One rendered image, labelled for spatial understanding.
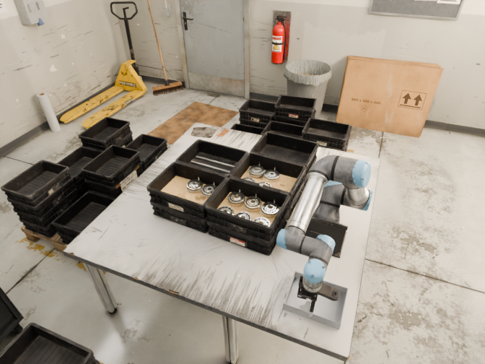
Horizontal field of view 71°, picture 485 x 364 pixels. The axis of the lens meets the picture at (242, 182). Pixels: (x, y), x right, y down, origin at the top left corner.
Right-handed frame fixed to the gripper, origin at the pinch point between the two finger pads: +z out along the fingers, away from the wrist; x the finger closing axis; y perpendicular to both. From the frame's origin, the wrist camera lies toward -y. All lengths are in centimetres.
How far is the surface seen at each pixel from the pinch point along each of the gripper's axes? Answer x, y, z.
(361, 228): -60, -19, 33
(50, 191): -41, 209, 46
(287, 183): -75, 30, 24
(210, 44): -346, 204, 112
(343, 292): -13.8, -13.2, 18.7
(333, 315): -0.2, -9.8, 15.7
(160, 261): -3, 83, 17
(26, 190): -38, 231, 48
